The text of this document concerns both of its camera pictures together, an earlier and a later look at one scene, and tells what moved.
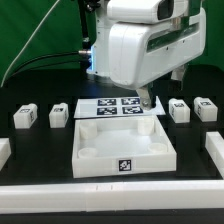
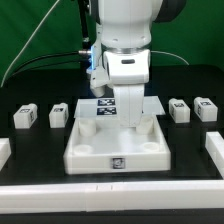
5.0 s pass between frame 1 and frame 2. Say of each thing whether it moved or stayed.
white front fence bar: stayed
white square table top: stayed
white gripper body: moved
